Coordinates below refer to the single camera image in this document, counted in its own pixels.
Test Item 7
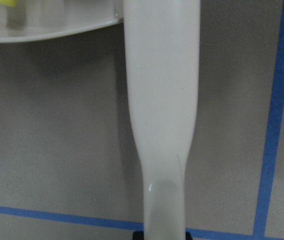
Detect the beige hand brush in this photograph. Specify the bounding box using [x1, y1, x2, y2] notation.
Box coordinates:
[123, 0, 201, 240]

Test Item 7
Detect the beige plastic dustpan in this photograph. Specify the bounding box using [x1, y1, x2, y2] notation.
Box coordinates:
[0, 0, 123, 43]

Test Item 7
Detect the yellow toy corn cob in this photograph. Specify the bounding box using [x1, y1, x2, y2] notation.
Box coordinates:
[0, 0, 17, 8]

